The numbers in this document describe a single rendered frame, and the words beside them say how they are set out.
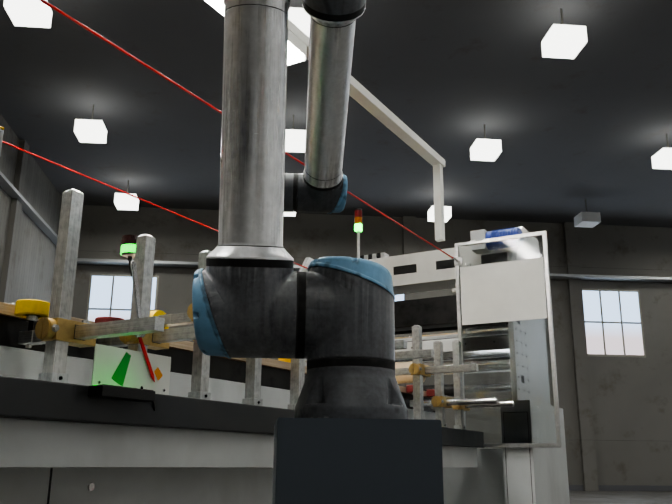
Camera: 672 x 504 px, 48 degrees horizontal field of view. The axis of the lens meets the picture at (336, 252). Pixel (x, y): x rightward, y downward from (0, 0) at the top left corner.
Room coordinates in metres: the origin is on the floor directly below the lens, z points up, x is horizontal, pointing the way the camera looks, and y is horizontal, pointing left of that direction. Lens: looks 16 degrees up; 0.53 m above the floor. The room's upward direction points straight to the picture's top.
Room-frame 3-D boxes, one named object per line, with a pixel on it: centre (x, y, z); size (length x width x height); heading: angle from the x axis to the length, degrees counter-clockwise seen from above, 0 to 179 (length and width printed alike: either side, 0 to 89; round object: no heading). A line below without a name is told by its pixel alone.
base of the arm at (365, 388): (1.29, -0.03, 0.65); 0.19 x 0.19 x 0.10
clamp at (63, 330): (1.71, 0.62, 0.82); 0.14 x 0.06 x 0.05; 150
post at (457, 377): (3.86, -0.62, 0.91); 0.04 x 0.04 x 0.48; 60
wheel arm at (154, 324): (1.70, 0.56, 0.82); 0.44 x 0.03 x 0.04; 60
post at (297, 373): (2.56, 0.13, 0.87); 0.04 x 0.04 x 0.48; 60
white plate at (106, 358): (1.87, 0.50, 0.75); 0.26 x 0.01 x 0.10; 150
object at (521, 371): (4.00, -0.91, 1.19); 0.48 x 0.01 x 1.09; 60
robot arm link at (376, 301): (1.29, -0.02, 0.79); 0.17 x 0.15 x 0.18; 93
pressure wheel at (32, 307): (1.80, 0.73, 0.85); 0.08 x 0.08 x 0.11
